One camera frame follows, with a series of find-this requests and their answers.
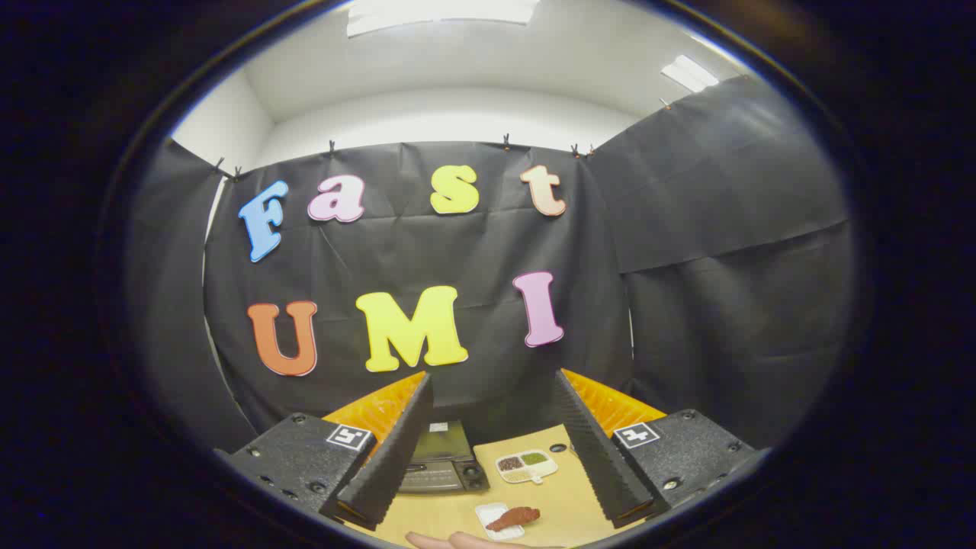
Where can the long ceiling light panel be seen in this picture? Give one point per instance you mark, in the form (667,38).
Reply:
(438,14)

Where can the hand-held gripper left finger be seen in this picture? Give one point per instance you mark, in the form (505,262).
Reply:
(389,465)

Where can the small ceiling light panel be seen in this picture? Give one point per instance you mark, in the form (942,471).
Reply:
(688,73)

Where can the white ribbed tray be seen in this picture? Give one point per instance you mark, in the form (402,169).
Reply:
(488,515)

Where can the brown meat piece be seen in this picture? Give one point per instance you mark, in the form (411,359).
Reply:
(515,518)

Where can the white divided plate with beans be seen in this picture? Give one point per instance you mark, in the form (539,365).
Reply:
(526,467)

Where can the black toaster oven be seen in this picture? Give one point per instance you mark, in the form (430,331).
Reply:
(446,467)

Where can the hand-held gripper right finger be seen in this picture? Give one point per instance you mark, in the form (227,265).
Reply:
(598,457)

